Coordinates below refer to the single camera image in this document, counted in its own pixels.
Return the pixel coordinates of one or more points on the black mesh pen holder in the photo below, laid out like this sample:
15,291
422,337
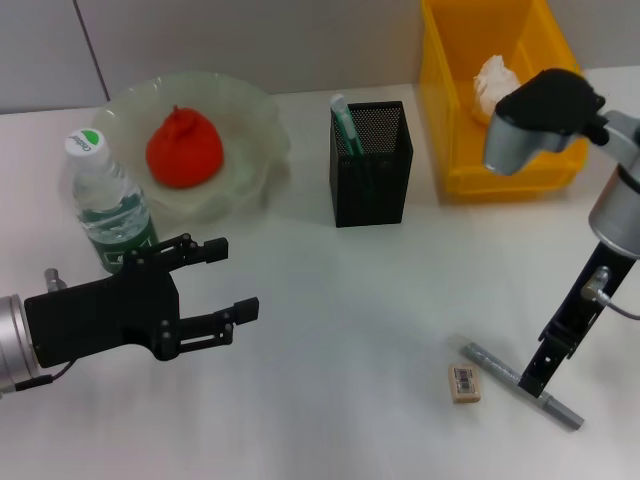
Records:
380,185

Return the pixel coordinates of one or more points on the translucent wavy fruit plate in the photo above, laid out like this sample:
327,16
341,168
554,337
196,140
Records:
250,130

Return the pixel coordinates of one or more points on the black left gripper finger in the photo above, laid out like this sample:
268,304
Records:
215,250
205,325

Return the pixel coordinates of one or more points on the grey marker pen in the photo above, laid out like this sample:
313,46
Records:
492,362

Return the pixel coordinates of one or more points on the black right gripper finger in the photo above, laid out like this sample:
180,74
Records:
542,372

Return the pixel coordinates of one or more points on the beige eraser with barcode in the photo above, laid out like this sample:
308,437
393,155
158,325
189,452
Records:
466,384

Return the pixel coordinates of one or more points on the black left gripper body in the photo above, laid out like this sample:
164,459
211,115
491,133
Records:
100,315

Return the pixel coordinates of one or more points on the red-orange fruit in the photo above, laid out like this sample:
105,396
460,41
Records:
185,150

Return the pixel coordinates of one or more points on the clear green-label water bottle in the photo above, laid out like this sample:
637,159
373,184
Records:
105,200

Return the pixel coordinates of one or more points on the yellow plastic storage bin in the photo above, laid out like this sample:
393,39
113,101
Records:
440,100

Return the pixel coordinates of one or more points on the white paper ball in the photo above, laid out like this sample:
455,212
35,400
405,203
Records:
492,82

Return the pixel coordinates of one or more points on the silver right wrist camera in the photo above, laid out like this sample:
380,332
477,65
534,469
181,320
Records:
545,100

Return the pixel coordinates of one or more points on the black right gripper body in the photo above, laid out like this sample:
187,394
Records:
585,310

